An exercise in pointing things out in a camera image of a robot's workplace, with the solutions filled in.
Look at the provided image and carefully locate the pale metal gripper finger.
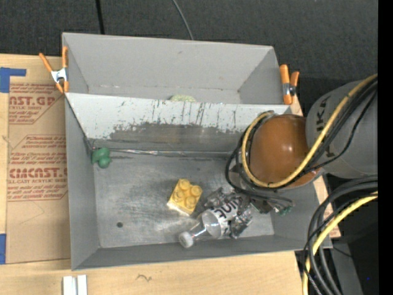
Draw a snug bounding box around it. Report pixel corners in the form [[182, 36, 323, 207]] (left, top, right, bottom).
[[206, 187, 227, 207], [230, 209, 254, 240]]

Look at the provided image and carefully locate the clear plastic bottle, white cap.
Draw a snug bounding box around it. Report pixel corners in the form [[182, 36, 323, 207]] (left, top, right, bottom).
[[178, 189, 253, 249]]

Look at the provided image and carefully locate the yellow toy building brick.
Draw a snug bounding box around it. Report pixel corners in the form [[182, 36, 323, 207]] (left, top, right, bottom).
[[166, 178, 203, 217]]

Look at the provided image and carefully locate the grey metal bin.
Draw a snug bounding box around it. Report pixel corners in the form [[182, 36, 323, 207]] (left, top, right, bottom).
[[61, 31, 334, 272]]

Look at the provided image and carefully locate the pale green ball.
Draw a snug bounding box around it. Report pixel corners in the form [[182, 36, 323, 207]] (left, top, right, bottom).
[[168, 94, 197, 103]]

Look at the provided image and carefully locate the green toy figure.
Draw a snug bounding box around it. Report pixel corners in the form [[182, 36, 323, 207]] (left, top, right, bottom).
[[91, 147, 112, 168]]

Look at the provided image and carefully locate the brown cardboard board, red print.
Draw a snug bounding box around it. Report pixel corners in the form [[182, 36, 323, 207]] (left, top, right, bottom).
[[0, 53, 341, 266]]

